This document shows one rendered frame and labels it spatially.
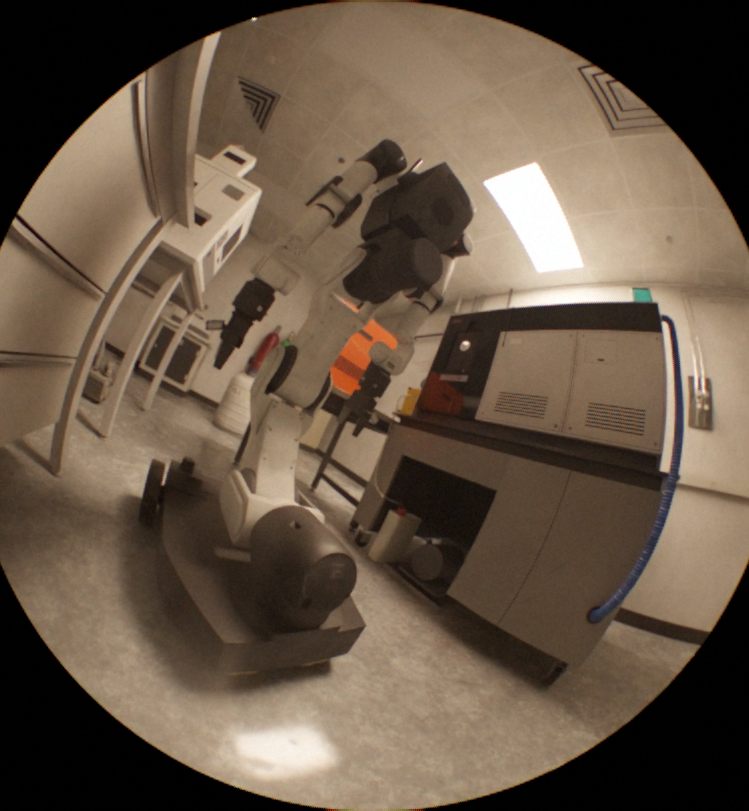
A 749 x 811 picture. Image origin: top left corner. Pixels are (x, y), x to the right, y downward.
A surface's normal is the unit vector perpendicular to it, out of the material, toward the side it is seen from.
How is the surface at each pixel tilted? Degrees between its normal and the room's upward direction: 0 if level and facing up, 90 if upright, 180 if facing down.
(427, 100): 180
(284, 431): 60
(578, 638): 90
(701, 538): 90
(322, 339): 100
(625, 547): 90
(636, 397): 90
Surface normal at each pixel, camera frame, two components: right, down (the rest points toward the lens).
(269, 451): 0.75, -0.31
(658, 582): -0.72, -0.41
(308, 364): 0.66, 0.10
